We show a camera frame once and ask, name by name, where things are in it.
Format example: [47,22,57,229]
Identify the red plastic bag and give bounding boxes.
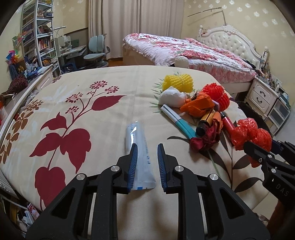
[231,117,273,168]

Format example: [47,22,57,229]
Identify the red small bottle black cap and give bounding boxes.
[221,112,235,141]

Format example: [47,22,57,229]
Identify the dark red ribbon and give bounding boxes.
[190,119,223,152]

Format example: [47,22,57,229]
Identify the amber gold label bottle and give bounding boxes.
[196,109,216,137]

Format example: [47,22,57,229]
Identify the lilac paper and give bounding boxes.
[213,100,220,112]

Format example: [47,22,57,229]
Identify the white blue toothpaste tube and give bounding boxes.
[125,121,156,191]

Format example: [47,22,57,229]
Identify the red foam fruit net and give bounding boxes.
[202,83,230,112]

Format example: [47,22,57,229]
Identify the orange paper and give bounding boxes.
[180,92,214,118]

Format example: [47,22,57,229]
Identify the white teal long box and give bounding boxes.
[161,104,196,140]

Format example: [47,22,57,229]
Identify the clear plastic drawer unit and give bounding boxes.
[265,97,291,136]

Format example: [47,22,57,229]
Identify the white nightstand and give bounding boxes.
[244,77,279,120]

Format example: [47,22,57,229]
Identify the cream floral bedsheet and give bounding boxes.
[0,65,270,240]

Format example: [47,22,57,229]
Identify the yellow foam fruit net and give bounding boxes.
[162,73,194,93]

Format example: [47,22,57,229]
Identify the pink floral quilt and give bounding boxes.
[122,33,256,83]

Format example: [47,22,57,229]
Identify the white crumpled paper ball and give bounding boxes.
[159,87,188,107]

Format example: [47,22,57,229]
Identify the white tufted headboard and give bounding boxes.
[197,25,261,68]

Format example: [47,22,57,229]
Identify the metal pole hanger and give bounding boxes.
[187,6,228,26]

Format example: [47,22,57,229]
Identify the grey desk chair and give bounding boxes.
[84,33,110,69]

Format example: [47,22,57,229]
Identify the study desk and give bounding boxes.
[55,38,86,73]

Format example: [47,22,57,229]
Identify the colourful paper pinwheel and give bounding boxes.
[6,50,20,65]

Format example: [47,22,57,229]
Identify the beige curtains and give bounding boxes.
[88,0,185,59]

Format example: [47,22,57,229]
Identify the white bookshelf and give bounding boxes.
[20,0,61,77]

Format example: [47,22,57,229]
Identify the white round bed post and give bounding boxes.
[174,56,189,69]

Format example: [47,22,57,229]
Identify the white bed frame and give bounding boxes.
[122,46,252,95]

